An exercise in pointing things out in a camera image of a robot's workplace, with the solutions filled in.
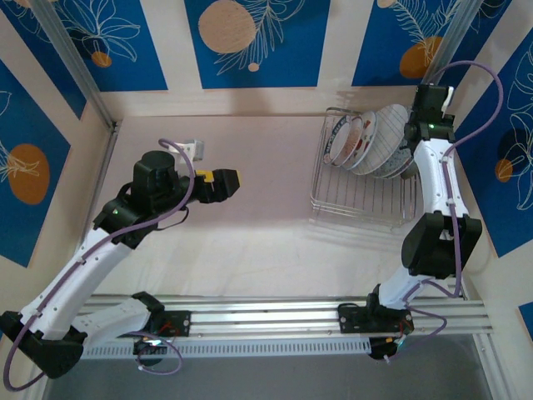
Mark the white plate blue grid lines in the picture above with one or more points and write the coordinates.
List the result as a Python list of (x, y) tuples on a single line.
[(389, 125)]

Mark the white plate red fruit print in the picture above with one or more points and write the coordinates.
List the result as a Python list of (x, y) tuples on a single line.
[(368, 133)]

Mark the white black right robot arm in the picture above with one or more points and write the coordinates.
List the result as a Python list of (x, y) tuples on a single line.
[(433, 183)]

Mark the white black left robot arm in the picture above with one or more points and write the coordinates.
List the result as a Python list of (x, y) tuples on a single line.
[(75, 275)]

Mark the aluminium table edge profile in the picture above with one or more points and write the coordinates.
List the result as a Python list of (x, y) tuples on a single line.
[(109, 146), (487, 366)]

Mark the white plate blue lettered rim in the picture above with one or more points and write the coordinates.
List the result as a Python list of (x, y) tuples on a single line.
[(333, 139)]

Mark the small black controller box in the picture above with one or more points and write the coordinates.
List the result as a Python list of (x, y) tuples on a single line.
[(381, 348), (150, 348)]

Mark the aluminium frame post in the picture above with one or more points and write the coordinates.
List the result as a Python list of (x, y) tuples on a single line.
[(451, 33), (83, 71)]

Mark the aluminium mounting rail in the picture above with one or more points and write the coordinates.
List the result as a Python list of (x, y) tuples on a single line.
[(270, 316)]

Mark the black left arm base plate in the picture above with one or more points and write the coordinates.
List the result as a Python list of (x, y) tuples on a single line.
[(179, 323)]

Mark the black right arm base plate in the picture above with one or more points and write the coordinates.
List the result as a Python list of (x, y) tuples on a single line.
[(350, 318)]

